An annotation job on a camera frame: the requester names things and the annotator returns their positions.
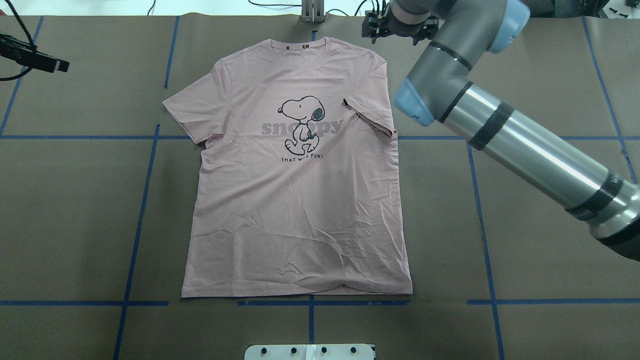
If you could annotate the pink Snoopy t-shirt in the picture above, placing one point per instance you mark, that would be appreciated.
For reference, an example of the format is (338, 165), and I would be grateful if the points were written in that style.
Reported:
(298, 188)

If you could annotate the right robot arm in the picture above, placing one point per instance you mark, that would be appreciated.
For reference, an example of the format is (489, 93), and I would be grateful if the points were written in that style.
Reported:
(437, 88)

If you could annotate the aluminium frame post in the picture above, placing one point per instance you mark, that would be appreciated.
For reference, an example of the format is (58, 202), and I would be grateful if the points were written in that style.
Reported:
(313, 11)

